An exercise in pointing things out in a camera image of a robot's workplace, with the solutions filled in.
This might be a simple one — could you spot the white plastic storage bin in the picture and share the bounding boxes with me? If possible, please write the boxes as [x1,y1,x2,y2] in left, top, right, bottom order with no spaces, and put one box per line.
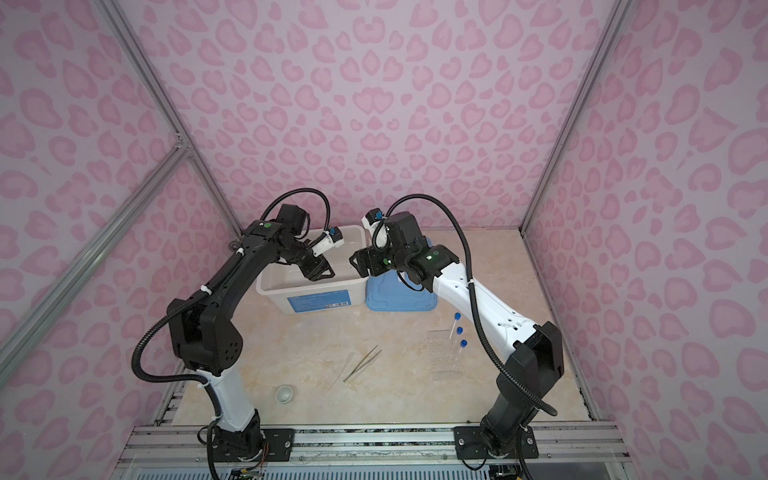
[255,225,369,315]

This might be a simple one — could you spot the metal tweezers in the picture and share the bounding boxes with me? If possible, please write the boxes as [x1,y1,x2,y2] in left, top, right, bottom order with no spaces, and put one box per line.
[343,345,382,383]

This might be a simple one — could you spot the clear acrylic test tube rack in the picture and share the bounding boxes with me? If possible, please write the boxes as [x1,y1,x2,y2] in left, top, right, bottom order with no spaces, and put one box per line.
[427,330,461,381]

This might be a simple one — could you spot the small white ceramic dish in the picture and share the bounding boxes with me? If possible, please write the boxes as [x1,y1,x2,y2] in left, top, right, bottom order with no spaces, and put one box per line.
[275,385,294,404]

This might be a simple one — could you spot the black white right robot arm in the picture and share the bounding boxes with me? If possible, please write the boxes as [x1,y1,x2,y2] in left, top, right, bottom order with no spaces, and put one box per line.
[349,209,564,458]

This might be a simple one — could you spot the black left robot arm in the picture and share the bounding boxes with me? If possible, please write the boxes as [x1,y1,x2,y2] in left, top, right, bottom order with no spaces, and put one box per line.
[168,204,344,461]

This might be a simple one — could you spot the blue plastic bin lid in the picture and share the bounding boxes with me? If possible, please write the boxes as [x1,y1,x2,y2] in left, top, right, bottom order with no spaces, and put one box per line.
[365,271,438,312]

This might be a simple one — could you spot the clear glass stirring rod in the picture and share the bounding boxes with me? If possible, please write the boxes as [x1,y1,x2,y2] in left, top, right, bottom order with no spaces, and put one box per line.
[325,352,355,395]

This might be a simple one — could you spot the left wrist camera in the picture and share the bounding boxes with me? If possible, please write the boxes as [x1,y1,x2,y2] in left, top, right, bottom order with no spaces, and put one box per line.
[308,227,345,257]

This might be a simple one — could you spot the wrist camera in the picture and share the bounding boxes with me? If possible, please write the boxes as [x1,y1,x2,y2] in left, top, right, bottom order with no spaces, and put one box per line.
[361,208,385,237]
[308,227,345,257]

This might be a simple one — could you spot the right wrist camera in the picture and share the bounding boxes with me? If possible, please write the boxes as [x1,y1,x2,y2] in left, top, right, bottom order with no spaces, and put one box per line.
[361,208,385,237]

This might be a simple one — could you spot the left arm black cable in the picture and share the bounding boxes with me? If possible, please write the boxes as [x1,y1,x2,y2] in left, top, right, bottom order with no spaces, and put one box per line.
[130,187,332,480]

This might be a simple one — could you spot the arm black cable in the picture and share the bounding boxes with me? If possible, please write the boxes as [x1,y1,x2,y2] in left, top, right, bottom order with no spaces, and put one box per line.
[383,193,559,480]
[130,187,332,480]

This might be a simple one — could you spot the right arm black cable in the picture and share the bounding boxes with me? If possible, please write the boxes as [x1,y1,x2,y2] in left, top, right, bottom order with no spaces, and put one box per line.
[383,193,559,480]

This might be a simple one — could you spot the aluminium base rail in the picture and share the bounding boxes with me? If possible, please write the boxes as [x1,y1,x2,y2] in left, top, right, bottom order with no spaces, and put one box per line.
[116,421,638,479]

